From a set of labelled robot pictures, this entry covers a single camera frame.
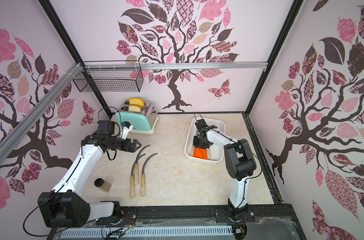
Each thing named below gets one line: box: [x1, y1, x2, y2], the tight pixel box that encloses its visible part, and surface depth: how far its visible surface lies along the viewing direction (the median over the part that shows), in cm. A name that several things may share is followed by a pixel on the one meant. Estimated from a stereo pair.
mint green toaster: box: [115, 100, 159, 134], surface depth 102 cm
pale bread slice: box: [128, 105, 143, 112], surface depth 100 cm
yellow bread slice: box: [128, 97, 145, 107], surface depth 102 cm
